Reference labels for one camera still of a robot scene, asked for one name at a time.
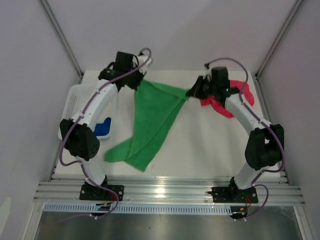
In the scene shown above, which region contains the blue microfiber towel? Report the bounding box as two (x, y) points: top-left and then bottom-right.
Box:
(94, 117), (112, 137)

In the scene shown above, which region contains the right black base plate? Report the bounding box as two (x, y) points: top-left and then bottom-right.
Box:
(207, 186), (258, 204)

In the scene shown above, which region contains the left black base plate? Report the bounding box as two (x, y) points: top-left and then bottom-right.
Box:
(79, 182), (125, 201)

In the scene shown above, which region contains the purple cable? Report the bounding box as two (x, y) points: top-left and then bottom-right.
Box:
(58, 47), (153, 223)
(204, 57), (286, 221)

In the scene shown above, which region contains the left aluminium frame post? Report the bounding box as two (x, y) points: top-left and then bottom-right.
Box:
(37, 0), (84, 79)

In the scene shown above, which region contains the green microfiber towel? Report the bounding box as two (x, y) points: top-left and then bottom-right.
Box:
(104, 80), (189, 172)

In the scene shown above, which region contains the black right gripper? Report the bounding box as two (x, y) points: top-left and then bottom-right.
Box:
(186, 76), (218, 101)

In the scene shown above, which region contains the white slotted cable duct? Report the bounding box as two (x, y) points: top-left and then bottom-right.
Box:
(43, 202), (232, 216)

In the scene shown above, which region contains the aluminium frame post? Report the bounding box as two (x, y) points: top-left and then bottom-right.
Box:
(37, 0), (84, 79)
(254, 0), (306, 80)

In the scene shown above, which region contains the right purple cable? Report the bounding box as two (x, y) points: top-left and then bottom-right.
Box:
(204, 57), (286, 221)

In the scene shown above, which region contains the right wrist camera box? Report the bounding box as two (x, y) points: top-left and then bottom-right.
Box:
(203, 63), (212, 79)

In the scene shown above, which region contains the right aluminium frame post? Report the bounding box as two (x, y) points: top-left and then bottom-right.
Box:
(254, 0), (306, 80)

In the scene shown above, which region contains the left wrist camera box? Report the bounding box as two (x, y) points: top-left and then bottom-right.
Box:
(137, 54), (153, 75)

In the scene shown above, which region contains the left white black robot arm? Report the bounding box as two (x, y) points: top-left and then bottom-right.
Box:
(59, 48), (153, 202)

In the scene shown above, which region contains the pink microfiber towel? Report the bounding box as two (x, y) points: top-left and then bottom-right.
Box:
(199, 79), (256, 120)

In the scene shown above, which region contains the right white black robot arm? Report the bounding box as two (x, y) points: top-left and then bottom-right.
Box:
(186, 65), (285, 202)

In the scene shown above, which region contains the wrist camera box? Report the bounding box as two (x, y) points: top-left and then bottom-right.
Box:
(203, 63), (212, 79)
(137, 54), (153, 75)

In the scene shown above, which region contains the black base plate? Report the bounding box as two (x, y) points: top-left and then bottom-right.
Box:
(79, 182), (125, 201)
(207, 186), (258, 204)

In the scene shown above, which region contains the aluminium extrusion rail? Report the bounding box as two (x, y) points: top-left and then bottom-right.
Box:
(33, 174), (306, 206)

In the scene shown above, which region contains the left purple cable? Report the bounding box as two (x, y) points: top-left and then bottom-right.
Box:
(58, 47), (153, 223)

